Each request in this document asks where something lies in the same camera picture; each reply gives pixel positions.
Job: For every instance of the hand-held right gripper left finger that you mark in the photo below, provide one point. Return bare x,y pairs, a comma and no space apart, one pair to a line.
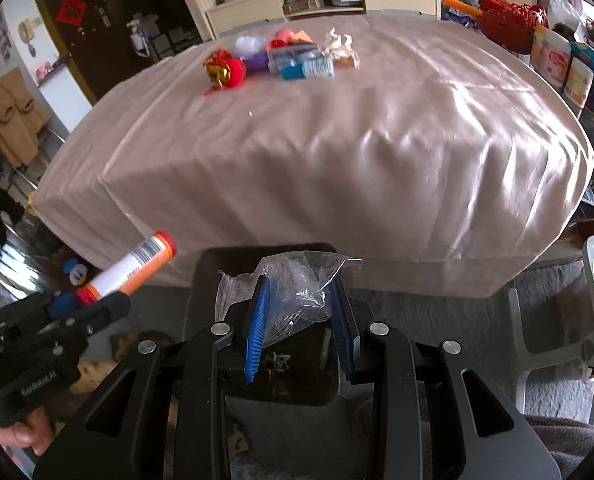
257,330

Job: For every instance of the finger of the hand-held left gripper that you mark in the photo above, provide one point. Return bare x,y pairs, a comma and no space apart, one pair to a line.
63,306
102,307

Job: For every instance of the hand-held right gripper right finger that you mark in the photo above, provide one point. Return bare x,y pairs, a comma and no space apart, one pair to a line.
342,330

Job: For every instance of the white orange tube red cap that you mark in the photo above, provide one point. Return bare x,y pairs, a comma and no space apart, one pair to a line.
127,270

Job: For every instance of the clear plastic bag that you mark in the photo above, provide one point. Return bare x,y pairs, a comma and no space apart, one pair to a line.
297,285

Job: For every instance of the black trash bin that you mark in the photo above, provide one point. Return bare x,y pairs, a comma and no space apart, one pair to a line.
307,390

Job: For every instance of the person's left hand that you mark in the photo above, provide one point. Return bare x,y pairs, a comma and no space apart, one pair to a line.
27,432

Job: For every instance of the blue duck toy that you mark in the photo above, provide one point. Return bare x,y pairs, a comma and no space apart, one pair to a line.
76,271

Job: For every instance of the pink satin cloth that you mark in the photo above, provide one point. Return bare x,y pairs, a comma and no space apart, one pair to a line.
327,160

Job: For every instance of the brown coat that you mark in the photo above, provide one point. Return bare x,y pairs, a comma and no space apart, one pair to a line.
12,115

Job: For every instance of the red gold ornament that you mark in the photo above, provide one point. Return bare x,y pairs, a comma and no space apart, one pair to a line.
224,72

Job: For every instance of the blue white bottle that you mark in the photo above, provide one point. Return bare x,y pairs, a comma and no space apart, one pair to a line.
309,68

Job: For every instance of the brown snack wrapper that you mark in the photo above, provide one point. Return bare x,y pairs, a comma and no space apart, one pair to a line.
348,61

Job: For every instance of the white spray bottle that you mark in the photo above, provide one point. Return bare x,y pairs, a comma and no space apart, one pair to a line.
138,37

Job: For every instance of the dark wooden door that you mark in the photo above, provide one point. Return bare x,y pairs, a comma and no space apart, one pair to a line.
102,35

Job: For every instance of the clear plastic box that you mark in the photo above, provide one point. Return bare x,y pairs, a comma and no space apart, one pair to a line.
294,55

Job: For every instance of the white plastic wrapper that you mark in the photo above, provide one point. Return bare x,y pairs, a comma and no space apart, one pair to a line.
249,45

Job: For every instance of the red square door sticker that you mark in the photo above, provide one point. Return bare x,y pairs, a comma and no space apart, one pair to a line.
71,11

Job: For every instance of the orange paper piece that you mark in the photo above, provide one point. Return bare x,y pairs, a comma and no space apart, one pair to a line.
303,36

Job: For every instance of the cream grey cabinet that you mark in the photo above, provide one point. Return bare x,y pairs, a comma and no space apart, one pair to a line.
402,0

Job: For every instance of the white canister orange label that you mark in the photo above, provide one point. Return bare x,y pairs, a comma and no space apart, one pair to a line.
578,82

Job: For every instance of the white canister red label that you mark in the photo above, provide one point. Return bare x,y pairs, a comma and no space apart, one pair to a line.
551,57

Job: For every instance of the orange stick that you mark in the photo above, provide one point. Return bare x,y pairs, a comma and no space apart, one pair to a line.
462,6

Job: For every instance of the cream wall intercom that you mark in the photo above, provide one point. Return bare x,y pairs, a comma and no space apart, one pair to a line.
28,35

